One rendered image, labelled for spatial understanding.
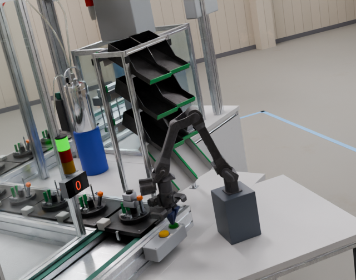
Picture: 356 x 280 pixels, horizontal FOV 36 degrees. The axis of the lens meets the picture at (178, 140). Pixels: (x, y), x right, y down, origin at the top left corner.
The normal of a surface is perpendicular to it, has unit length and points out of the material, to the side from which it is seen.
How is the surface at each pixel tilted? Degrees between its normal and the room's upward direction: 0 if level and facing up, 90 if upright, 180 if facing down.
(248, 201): 90
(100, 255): 0
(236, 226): 90
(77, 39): 90
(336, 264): 0
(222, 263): 0
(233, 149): 90
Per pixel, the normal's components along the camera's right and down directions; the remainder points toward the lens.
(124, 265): 0.82, 0.04
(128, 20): -0.54, 0.36
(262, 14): 0.34, 0.25
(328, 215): -0.18, -0.93
